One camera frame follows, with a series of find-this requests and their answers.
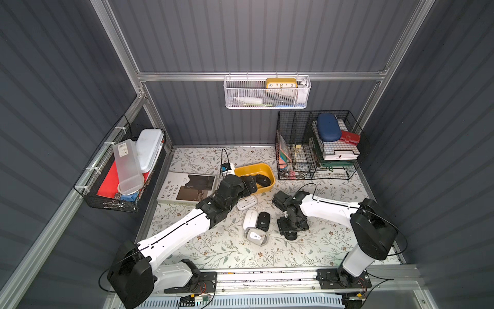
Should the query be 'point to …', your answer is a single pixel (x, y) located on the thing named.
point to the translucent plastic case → (130, 171)
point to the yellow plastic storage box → (253, 170)
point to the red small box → (351, 138)
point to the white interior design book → (188, 187)
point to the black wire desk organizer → (320, 144)
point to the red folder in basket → (110, 188)
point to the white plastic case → (148, 143)
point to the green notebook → (342, 163)
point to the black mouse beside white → (264, 221)
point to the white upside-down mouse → (246, 201)
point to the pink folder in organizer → (283, 157)
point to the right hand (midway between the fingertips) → (291, 229)
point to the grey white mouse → (256, 235)
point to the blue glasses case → (329, 127)
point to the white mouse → (250, 218)
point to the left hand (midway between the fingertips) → (249, 180)
